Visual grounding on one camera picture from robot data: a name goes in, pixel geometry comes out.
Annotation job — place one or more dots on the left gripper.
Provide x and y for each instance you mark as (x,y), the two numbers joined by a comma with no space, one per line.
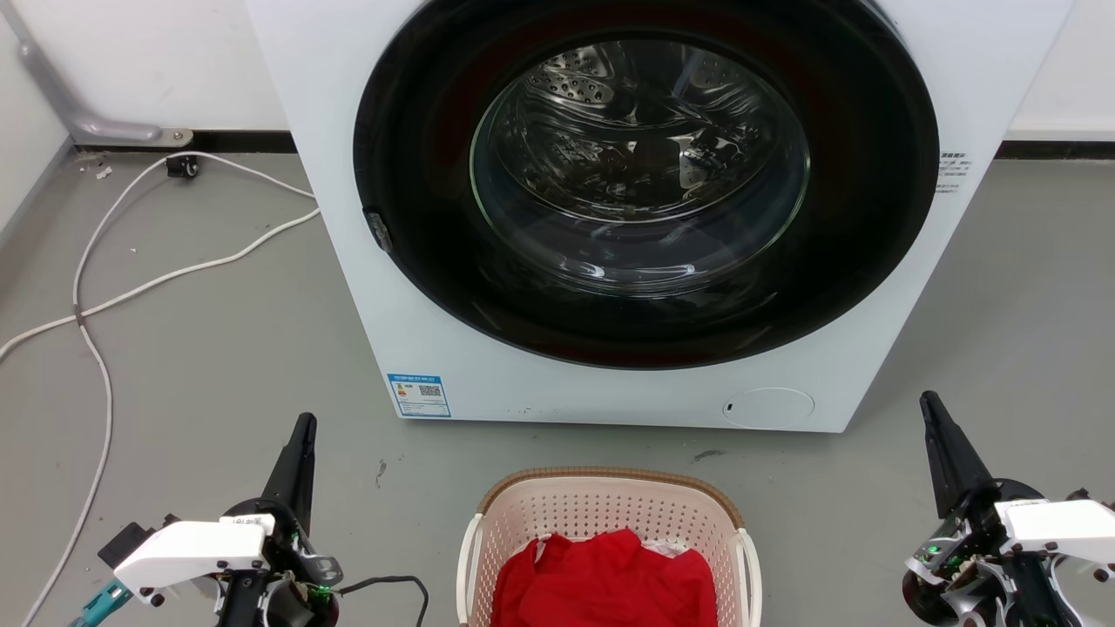
(283,544)

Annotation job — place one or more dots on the beige perforated laundry basket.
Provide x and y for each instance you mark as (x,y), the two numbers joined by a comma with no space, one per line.
(601,505)

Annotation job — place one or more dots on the red garment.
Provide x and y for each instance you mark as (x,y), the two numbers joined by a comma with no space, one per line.
(601,583)

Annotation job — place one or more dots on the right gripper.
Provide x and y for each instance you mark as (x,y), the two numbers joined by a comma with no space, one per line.
(976,522)

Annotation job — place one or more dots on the small black floor plug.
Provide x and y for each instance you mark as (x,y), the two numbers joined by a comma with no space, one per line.
(183,166)

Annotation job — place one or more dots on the white front-load washing machine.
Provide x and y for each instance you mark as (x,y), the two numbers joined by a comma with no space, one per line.
(348,313)

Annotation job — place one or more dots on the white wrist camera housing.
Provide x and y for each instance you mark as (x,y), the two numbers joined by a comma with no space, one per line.
(192,549)
(1063,522)

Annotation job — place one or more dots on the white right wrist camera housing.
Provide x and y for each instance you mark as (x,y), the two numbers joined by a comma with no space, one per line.
(1063,522)

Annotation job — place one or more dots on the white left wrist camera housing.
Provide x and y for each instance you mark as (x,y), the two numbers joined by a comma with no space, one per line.
(192,549)

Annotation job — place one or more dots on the small black box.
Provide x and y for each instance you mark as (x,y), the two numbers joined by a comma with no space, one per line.
(126,542)

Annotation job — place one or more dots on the blue energy label sticker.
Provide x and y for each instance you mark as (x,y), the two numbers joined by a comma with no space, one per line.
(419,395)

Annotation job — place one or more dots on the grey wall pipe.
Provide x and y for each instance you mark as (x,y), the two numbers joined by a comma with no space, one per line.
(96,129)

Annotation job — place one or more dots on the teal connector plug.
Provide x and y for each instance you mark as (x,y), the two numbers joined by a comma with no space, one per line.
(100,603)

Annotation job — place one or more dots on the black round washer door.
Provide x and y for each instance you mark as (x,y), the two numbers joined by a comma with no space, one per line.
(418,261)

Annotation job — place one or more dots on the round white filter cover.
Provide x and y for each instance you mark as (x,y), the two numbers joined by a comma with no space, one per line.
(768,407)

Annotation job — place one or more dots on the white cloth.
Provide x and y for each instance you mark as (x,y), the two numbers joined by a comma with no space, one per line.
(666,549)

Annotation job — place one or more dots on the steel washing drum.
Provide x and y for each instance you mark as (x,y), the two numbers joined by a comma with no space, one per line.
(610,96)

